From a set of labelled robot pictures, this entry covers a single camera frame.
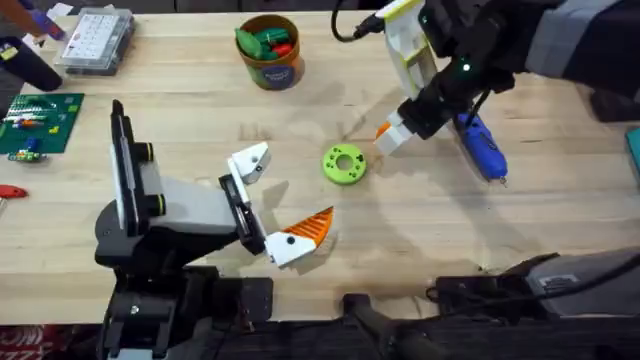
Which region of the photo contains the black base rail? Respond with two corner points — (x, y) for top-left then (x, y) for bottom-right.
(99, 292), (640, 360)

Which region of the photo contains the green disc with holes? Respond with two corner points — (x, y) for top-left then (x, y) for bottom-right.
(321, 143), (368, 187)

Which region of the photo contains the clear plastic parts box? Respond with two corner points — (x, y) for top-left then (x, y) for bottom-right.
(53, 6), (136, 77)

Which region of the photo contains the red tool handle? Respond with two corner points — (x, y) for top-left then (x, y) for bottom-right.
(0, 184), (30, 201)

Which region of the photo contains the dark box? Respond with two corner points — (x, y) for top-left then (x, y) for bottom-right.
(588, 85), (640, 124)

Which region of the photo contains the teal box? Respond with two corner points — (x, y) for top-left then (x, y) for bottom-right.
(624, 126), (640, 181)

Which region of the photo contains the brown tub with toy vegetables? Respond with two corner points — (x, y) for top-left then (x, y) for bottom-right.
(234, 13), (306, 92)

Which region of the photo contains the left wrist upright black plate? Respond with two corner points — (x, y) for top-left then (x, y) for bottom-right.
(109, 98), (142, 237)

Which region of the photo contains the black cylindrical tool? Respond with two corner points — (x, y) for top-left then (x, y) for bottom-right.
(0, 36), (65, 93)

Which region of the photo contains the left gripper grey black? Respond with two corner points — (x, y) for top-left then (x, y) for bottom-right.
(131, 141), (335, 269)

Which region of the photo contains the blue electric screwdriver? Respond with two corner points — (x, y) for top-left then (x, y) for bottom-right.
(453, 111), (510, 187)

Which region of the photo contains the person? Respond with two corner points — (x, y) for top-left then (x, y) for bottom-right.
(0, 0), (67, 42)

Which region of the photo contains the black camera cable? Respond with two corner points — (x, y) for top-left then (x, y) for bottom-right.
(330, 0), (387, 44)

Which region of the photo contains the green board with toy blocks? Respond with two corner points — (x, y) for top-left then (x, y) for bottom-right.
(0, 92), (86, 163)

